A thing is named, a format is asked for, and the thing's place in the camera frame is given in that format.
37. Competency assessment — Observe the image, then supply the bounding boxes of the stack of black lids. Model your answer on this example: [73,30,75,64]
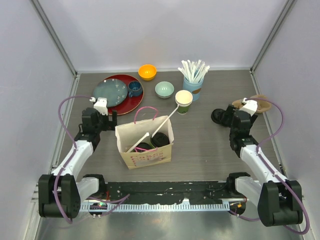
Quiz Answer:
[211,108,228,127]

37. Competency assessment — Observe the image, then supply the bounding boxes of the white straw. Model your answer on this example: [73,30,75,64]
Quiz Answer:
[126,132,150,153]
[150,102,180,139]

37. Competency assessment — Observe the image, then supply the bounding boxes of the black coffee cup lid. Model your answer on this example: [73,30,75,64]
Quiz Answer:
[135,142,153,152]

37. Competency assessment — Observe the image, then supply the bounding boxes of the pink paper bag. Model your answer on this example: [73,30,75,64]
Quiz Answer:
[115,107,174,170]

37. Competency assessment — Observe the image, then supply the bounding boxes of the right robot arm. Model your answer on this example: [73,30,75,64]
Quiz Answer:
[218,104,304,227]

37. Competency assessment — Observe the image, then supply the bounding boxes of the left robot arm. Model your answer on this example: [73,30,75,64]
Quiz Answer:
[38,107,118,220]

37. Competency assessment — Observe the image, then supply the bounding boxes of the red round tray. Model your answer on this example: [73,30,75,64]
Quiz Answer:
[104,74,144,116]

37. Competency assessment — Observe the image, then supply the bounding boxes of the large blue-grey plate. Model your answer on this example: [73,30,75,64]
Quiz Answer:
[92,78,128,108]

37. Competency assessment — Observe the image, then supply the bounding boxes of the dark blue ceramic cup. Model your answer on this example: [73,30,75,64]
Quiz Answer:
[128,81,143,98]

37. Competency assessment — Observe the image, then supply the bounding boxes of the light blue straw holder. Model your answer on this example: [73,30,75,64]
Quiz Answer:
[182,77,204,102]

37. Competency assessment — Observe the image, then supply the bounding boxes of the bundle of white straws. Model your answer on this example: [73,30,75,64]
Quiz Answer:
[177,59,210,84]

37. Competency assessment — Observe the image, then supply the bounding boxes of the orange bowl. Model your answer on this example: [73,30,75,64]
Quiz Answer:
[138,64,157,81]

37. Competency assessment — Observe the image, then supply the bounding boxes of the light green bowl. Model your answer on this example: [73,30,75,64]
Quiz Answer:
[154,81,175,99]

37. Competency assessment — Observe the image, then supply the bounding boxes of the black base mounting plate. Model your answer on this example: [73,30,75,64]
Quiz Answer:
[77,180,256,205]

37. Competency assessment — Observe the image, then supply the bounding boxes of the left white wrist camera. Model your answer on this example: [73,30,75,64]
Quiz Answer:
[89,97,108,116]

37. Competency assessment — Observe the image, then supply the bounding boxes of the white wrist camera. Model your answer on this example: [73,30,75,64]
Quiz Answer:
[89,97,108,116]
[239,98,258,117]

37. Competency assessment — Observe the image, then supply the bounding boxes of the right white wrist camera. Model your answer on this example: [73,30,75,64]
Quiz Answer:
[239,98,258,117]

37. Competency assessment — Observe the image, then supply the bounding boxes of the aluminium front rail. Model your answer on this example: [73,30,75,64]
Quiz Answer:
[31,179,306,213]

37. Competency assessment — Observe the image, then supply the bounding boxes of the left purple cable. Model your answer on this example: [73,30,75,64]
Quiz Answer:
[53,95,131,224]

